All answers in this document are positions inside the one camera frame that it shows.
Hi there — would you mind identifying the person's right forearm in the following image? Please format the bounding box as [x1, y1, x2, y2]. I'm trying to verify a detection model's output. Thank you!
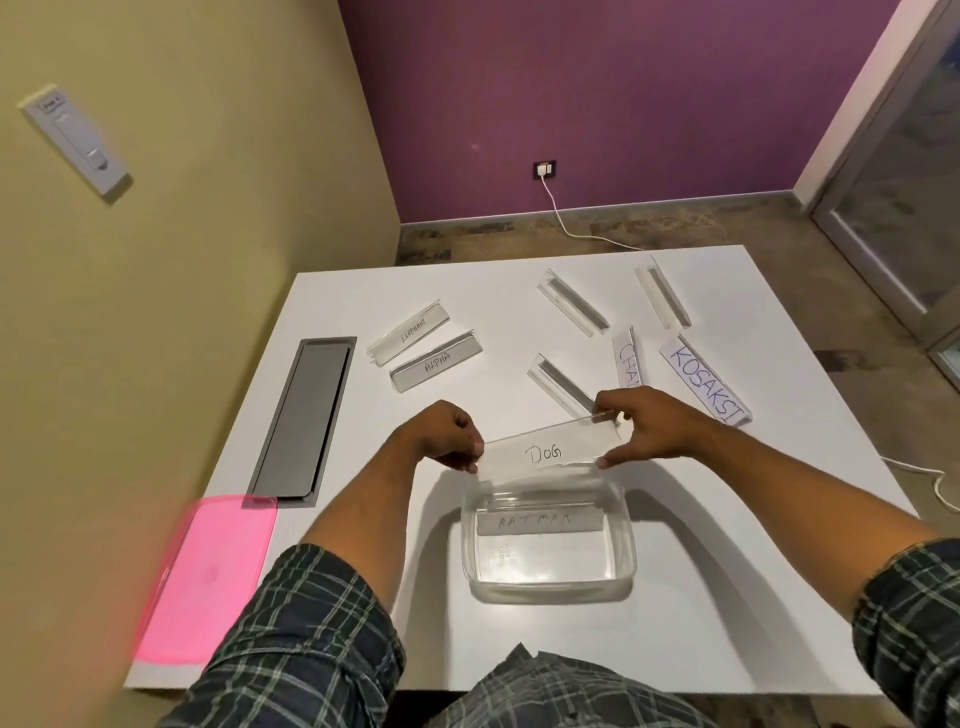
[693, 418, 943, 624]

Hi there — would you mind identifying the clear plastic container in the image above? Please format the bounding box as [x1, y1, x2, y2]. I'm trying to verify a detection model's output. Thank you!
[459, 480, 639, 606]

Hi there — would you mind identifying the acrylic name plate grey insert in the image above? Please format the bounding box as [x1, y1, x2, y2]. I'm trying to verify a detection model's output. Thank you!
[387, 327, 486, 394]

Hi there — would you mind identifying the empty clear acrylic holder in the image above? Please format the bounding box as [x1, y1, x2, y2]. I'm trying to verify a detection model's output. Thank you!
[633, 255, 693, 332]
[526, 352, 602, 420]
[536, 267, 611, 338]

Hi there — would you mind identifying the clear acrylic name plate holder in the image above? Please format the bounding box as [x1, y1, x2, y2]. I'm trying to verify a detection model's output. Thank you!
[477, 414, 624, 482]

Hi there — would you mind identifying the person's left forearm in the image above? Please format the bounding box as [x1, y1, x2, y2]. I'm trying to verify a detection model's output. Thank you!
[298, 431, 424, 603]

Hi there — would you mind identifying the acrylic name plate grey lettering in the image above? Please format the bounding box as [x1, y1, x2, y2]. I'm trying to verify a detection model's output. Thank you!
[477, 505, 608, 538]

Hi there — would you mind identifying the white wall switch panel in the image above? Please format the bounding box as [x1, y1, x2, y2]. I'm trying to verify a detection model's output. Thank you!
[18, 83, 131, 203]

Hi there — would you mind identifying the glass door white frame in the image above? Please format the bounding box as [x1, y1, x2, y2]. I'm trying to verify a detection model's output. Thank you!
[793, 0, 960, 393]

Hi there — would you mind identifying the grey table cable hatch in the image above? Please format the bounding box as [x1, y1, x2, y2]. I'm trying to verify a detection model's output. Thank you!
[246, 336, 359, 512]

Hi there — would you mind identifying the white power cable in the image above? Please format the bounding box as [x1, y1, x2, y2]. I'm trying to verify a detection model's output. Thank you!
[877, 453, 960, 516]
[540, 175, 646, 253]

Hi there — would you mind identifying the wide name plate blue lettering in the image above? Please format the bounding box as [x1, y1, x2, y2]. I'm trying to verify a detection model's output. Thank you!
[657, 333, 753, 428]

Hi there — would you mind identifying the dark plaid shirt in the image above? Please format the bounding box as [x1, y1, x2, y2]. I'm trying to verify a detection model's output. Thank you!
[153, 537, 960, 728]

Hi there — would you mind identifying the person's left hand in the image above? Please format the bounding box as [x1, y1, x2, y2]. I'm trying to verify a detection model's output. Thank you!
[389, 399, 486, 475]

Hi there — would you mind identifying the acrylic name plate white insert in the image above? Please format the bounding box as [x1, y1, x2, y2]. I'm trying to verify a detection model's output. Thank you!
[365, 300, 452, 368]

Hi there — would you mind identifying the pink plastic lid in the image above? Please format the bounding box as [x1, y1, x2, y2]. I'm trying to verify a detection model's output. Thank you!
[132, 493, 279, 668]

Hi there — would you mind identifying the narrow paper strip blue lettering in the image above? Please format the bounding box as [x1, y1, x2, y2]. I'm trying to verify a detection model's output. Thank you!
[610, 325, 645, 392]

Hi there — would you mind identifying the person's right hand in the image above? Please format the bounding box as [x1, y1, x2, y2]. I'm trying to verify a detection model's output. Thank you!
[595, 387, 715, 471]

